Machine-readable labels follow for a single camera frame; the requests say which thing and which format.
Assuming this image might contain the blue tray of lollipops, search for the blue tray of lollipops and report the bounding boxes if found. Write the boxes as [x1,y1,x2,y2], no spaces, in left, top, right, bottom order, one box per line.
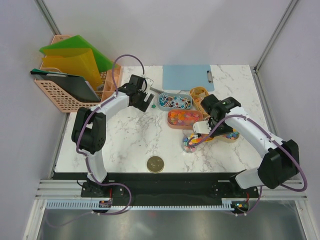
[157,92,193,112]

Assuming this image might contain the beige tray colourful candies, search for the beige tray colourful candies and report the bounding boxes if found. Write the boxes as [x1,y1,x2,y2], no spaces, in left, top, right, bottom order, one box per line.
[213,128,240,144]

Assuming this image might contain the pink tray star candies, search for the pink tray star candies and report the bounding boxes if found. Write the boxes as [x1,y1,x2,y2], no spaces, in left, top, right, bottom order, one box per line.
[167,109,204,130]

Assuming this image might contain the orange plastic scoop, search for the orange plastic scoop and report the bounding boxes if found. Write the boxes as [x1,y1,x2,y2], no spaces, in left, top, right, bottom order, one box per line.
[189,134,207,144]

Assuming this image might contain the clear plastic jar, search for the clear plastic jar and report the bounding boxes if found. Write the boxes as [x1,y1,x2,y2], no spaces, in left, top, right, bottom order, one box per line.
[181,134,198,154]

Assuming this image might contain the gold jar lid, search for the gold jar lid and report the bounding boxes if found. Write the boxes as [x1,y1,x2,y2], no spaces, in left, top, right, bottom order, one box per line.
[146,156,165,174]

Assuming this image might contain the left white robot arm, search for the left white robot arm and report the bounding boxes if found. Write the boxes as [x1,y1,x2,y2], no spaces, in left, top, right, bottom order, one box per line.
[71,74,155,197]

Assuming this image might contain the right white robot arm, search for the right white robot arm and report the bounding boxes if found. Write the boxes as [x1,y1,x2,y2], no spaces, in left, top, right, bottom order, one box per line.
[193,94,300,197]

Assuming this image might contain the yellow tray jelly candies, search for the yellow tray jelly candies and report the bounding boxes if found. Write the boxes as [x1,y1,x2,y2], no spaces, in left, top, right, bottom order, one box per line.
[189,86,209,118]

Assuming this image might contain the white spiral notebook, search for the white spiral notebook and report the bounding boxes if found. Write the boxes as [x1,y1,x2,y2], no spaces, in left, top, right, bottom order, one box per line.
[149,87,186,95]

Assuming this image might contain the blue clipboard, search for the blue clipboard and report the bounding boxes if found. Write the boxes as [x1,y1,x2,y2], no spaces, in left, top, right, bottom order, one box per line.
[162,64,215,92]

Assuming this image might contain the black folder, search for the black folder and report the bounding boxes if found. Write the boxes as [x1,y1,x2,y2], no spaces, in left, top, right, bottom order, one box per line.
[30,68,101,103]

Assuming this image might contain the yellow plastic folder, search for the yellow plastic folder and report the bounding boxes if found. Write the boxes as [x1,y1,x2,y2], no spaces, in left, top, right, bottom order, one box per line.
[42,49,103,91]

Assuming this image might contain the green plastic folder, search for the green plastic folder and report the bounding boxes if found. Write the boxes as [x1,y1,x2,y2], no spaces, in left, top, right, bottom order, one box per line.
[39,35,113,73]

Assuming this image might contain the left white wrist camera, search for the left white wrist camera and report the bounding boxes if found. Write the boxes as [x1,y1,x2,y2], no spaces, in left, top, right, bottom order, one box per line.
[144,77,154,92]

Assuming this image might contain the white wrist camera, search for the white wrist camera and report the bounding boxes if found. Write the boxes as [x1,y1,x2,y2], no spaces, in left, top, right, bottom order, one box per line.
[192,121,212,135]
[144,77,154,92]

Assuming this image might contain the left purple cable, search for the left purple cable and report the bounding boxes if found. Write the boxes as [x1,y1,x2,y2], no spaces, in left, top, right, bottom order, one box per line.
[75,53,146,221]

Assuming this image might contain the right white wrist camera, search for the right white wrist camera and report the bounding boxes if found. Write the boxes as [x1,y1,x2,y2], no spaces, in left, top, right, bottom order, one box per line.
[192,121,212,135]

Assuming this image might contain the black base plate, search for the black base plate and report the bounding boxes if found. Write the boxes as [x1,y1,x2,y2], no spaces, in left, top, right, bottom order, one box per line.
[53,172,259,206]

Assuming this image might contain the white cable duct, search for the white cable duct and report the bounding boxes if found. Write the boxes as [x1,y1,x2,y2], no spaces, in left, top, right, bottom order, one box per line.
[45,199,249,211]

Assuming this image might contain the aluminium frame rail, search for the aluminium frame rail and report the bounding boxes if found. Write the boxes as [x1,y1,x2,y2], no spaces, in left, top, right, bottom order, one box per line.
[36,180,308,201]

